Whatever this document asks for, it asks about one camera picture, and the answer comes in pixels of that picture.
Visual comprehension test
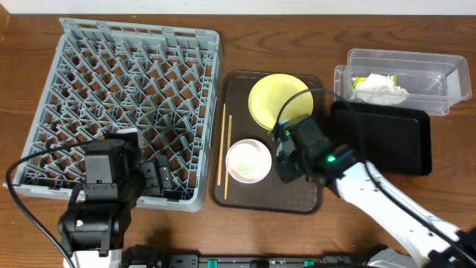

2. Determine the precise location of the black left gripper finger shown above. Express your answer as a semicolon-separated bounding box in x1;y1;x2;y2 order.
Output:
141;162;161;197
155;155;172;190

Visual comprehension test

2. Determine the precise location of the pink bowl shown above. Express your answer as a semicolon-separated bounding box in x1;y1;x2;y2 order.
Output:
228;138;272;184

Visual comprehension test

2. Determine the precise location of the wooden chopstick right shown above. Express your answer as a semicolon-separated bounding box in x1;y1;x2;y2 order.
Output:
224;115;233;200

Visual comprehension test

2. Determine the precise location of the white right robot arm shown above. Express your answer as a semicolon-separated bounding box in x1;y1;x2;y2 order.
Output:
271;115;475;267

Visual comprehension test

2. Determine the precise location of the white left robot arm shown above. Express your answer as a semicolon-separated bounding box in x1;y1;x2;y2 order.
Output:
59;128;171;267

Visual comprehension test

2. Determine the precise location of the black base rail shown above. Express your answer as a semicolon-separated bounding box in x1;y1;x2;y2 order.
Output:
122;243;410;268

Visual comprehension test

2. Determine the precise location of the yellow plate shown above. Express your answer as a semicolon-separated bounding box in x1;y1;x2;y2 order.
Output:
248;74;314;130

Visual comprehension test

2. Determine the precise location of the wooden chopstick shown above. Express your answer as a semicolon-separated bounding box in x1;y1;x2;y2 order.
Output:
224;115;233;200
216;103;226;186

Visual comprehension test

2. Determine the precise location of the white tissue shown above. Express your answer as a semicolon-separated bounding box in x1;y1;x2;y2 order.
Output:
353;74;410;106

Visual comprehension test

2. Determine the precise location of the clear plastic bin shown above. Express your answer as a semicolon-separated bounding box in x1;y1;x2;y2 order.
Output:
334;48;472;116

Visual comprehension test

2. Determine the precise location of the wooden chopstick left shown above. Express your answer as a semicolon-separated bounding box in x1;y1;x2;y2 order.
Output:
216;103;226;186

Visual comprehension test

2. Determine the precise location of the brown serving tray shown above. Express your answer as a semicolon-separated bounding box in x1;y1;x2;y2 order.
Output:
210;71;323;215

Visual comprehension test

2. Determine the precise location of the grey dishwasher rack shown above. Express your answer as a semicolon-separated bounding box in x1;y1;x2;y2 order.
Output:
13;18;222;212

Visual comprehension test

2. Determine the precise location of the black waste tray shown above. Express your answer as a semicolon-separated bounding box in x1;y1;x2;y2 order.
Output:
330;101;432;176

